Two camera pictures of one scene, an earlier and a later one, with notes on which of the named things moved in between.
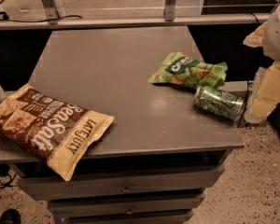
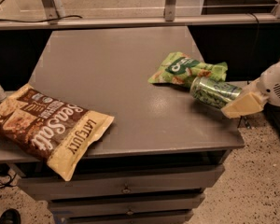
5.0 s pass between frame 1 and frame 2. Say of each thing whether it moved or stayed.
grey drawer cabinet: stayed
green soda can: moved
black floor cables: stayed
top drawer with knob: stayed
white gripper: moved
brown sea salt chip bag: stayed
